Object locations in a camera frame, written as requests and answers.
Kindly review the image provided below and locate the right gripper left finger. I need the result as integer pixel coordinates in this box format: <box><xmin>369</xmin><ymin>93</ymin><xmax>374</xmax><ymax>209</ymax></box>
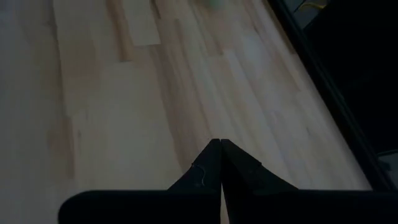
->
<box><xmin>167</xmin><ymin>139</ymin><xmax>222</xmax><ymax>224</ymax></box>

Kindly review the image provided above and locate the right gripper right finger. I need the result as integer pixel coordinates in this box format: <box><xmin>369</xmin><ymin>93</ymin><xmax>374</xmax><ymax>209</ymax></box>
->
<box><xmin>221</xmin><ymin>139</ymin><xmax>299</xmax><ymax>224</ymax></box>

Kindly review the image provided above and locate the black partition panel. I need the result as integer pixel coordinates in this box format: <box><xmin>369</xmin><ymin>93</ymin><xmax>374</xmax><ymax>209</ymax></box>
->
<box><xmin>303</xmin><ymin>0</ymin><xmax>398</xmax><ymax>153</ymax></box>

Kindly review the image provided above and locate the clear plastic bin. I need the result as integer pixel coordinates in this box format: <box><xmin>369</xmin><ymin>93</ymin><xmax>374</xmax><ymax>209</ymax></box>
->
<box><xmin>203</xmin><ymin>0</ymin><xmax>229</xmax><ymax>9</ymax></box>

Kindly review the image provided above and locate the black aluminium table frame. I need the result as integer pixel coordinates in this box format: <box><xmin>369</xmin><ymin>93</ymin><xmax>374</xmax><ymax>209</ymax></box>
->
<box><xmin>266</xmin><ymin>0</ymin><xmax>398</xmax><ymax>192</ymax></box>

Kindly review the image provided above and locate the yellow floor cable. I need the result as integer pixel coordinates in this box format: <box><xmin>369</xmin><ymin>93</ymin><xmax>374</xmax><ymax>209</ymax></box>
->
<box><xmin>298</xmin><ymin>1</ymin><xmax>327</xmax><ymax>11</ymax></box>

